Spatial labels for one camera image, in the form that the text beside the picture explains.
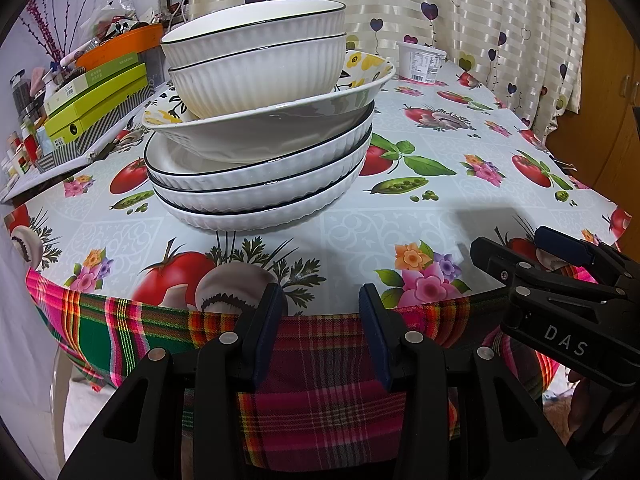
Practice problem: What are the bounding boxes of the green white flat box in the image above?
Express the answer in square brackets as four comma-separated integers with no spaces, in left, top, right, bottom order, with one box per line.
[44,62,147,116]

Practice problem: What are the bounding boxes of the heart print curtain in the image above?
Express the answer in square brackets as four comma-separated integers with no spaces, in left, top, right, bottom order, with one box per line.
[187,0,588,136]

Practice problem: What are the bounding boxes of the plaid cloth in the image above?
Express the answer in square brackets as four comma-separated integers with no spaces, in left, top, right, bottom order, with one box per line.
[25,267,621,471]

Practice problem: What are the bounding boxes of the purple dried flower branches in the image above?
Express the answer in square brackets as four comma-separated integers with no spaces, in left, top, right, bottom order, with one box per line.
[20,0,112,61]

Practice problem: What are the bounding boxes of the orange plastic basin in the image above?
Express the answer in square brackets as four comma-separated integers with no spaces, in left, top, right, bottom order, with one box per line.
[75,24,166,72]

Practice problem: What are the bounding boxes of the wooden cabinet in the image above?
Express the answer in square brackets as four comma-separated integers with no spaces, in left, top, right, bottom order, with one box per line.
[547,0,640,203]

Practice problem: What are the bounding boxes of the white ribbed bowl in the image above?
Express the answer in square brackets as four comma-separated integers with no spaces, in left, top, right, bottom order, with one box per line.
[167,32,347,120]
[160,0,347,68]

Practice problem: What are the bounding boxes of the white plastic tub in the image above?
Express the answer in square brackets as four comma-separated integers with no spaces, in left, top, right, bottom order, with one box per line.
[397,42,447,82]

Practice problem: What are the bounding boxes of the cluster of small bottles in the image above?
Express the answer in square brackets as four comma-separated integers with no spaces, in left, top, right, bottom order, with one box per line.
[2,130,45,182]

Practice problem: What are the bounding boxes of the person's right hand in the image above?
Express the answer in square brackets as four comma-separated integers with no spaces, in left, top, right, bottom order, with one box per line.
[566,369,617,441]

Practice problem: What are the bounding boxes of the yellow floral plate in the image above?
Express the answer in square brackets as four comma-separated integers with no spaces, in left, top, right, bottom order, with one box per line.
[141,50,397,163]

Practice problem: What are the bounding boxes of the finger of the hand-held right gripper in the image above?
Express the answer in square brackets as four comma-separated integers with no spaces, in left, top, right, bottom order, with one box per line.
[469,236,608,313]
[534,226,633,291]

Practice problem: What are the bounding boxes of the white ribbed plate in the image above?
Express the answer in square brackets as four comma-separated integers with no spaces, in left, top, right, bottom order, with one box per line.
[150,127,373,213]
[157,150,368,233]
[144,100,376,193]

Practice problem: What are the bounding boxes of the white covered side table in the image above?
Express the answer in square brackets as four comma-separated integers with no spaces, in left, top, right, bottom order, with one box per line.
[0,125,151,206]

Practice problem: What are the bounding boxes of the vegetable print tablecloth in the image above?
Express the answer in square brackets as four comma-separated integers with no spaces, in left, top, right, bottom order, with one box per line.
[2,57,632,318]

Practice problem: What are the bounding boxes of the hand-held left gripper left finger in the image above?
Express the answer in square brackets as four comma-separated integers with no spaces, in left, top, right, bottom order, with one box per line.
[57,282,288,480]

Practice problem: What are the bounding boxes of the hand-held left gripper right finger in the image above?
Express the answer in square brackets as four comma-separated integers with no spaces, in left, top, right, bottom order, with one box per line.
[359,283,583,480]

